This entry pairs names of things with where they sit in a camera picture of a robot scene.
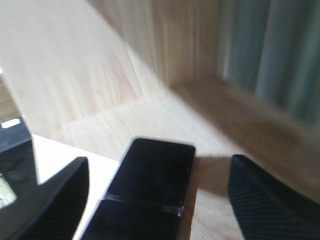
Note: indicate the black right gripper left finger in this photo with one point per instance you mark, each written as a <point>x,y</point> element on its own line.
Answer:
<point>51,211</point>

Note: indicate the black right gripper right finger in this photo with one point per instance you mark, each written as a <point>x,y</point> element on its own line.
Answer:
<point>267,209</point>

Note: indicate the black smartphone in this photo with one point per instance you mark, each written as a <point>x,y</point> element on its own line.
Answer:
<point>146,197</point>

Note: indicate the wooden shelf cabinet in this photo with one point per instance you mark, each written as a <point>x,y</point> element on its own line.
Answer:
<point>96,73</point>

